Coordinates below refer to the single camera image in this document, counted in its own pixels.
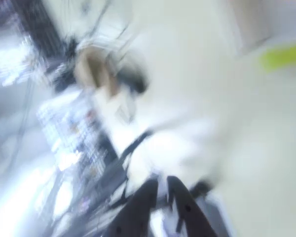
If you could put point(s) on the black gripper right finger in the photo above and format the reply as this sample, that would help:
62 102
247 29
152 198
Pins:
190 217

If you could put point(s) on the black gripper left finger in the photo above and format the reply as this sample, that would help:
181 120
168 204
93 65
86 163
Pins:
135 212

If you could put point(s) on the person's bare hand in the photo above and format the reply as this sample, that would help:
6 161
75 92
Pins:
93 71

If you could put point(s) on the aluminium rack with rails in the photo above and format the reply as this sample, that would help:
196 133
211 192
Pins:
71 133

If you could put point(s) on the long yellow tape strip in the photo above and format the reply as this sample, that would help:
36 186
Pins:
283 58

